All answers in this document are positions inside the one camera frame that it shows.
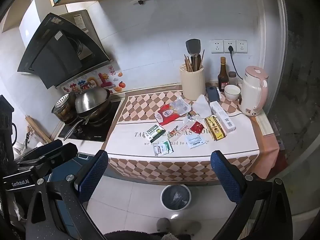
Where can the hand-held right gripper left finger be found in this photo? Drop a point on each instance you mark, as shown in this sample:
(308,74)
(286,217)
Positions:
(93,172)

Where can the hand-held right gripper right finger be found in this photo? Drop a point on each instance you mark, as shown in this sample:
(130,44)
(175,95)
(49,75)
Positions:
(225,173)

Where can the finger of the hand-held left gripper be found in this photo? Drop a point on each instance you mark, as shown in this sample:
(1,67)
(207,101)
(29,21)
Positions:
(62,152)
(47,147)

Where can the long white cardboard box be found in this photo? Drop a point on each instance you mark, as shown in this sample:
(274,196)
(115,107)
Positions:
(222,116)

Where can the round white trash bin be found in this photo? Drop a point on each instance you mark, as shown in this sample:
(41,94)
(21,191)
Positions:
(163,200)

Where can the white tissue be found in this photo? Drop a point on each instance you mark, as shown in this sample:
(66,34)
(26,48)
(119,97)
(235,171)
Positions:
(201,106)

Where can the wooden rolling pin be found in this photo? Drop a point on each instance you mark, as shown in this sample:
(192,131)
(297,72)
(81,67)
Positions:
(37,128)

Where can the steel steamer pot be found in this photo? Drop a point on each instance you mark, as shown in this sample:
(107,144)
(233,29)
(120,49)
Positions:
(62,110)

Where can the black induction cooktop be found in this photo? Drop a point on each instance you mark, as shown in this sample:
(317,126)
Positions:
(100,130)

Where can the white printed sachet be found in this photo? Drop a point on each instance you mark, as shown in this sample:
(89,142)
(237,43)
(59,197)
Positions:
(196,141)

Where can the checkered pink brown tablecloth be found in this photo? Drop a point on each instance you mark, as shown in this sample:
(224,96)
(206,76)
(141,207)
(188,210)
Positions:
(130,135)

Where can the small red sachet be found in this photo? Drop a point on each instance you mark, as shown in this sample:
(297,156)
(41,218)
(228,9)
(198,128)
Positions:
(197,127)

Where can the steel wok lid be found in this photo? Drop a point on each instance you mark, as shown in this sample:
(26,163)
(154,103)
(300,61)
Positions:
(91,100)

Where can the long clear wrapper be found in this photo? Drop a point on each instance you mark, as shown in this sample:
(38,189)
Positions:
(178,132)

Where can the grey slipper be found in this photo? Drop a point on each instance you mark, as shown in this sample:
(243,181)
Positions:
(163,225)
(191,227)

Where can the green white sachet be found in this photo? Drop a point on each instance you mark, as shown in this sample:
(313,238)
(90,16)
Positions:
(163,149)

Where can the green white small box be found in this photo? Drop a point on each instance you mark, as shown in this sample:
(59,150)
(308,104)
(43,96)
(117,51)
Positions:
(153,132)

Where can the white ceramic bowl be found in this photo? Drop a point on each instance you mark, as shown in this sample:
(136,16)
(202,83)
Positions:
(232,93)

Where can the dark blue phone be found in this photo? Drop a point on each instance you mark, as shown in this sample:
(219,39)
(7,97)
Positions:
(212,93)

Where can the clear plastic bag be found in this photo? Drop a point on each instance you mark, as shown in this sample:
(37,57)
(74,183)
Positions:
(180,106)

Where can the red snack packet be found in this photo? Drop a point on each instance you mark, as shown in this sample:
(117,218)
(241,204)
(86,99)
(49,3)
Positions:
(166,115)

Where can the pink white electric kettle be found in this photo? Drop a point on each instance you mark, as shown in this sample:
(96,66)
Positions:
(251,92)

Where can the black range hood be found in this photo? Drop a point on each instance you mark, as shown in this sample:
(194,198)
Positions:
(50,55)

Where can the dark sauce bottle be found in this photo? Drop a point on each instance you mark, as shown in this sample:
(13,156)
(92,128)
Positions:
(223,80)

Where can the cream utensil holder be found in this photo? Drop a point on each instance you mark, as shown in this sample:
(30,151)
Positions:
(192,85)

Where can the small spice jar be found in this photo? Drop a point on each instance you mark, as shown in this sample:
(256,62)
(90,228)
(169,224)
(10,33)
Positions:
(232,78)

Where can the bundle of wooden chopsticks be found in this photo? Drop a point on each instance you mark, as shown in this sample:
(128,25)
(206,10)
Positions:
(190,63)

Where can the sliding glass door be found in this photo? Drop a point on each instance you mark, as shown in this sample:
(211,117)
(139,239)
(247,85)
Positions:
(295,80)

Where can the white hood chimney cover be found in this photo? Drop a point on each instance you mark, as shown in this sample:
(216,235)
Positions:
(30,25)

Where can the black spatula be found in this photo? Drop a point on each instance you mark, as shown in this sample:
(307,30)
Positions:
(193,47)

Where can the colourful wall stickers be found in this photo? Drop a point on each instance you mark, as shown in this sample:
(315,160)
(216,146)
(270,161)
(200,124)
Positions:
(105,78)

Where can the white wall outlet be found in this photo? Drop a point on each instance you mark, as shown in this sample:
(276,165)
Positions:
(226,42)
(216,46)
(241,46)

